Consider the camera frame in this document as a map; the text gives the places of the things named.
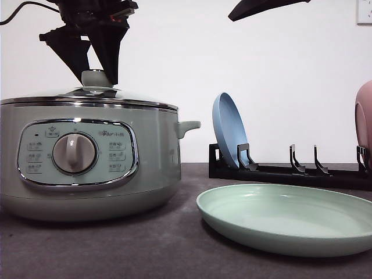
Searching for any white wall socket right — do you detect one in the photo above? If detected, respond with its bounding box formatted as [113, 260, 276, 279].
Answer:
[357, 0, 372, 26]

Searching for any black plate rack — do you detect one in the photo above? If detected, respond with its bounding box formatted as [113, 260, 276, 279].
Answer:
[209, 143, 372, 191]

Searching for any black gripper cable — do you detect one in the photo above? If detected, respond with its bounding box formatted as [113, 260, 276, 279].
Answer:
[0, 1, 60, 25]

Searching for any green plate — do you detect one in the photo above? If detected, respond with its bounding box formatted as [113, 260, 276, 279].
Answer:
[196, 184, 372, 257]

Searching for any pink plate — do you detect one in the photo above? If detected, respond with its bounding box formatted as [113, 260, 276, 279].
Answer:
[355, 80, 372, 152]

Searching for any green electric steamer pot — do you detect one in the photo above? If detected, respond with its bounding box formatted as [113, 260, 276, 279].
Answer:
[0, 96, 201, 221]

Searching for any blue plate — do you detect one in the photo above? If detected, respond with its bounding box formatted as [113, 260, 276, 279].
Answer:
[212, 92, 248, 167]

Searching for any glass steamer lid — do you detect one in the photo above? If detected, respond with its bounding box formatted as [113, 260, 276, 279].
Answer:
[1, 70, 178, 112]

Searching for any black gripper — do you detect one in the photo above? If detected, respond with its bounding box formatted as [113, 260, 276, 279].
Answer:
[39, 0, 138, 85]

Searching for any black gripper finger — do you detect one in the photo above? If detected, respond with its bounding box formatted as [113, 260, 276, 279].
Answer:
[228, 0, 311, 22]

